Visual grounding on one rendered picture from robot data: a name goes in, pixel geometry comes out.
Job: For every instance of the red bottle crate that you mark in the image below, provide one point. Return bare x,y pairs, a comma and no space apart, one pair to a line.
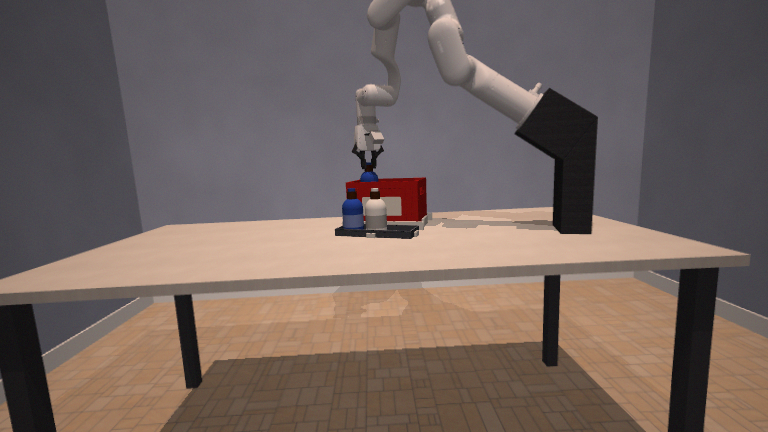
405,198

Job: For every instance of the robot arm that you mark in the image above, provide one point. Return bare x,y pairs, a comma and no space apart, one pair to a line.
454,65

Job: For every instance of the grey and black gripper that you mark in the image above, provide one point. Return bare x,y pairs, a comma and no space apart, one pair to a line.
364,143

